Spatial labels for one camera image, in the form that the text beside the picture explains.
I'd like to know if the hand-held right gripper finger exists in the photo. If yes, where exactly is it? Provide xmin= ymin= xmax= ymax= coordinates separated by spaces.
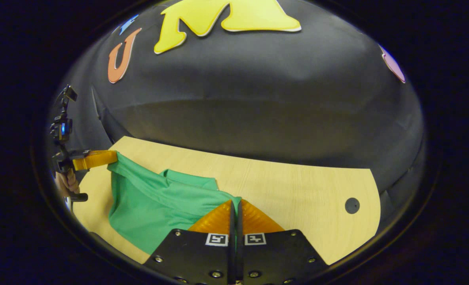
xmin=236 ymin=199 xmax=330 ymax=285
xmin=142 ymin=199 xmax=235 ymax=285

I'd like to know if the green T-shirt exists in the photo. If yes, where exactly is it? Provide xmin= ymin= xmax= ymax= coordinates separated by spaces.
xmin=107 ymin=152 xmax=243 ymax=255

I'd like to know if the black backdrop cloth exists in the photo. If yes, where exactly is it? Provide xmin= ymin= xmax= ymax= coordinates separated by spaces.
xmin=46 ymin=0 xmax=425 ymax=206

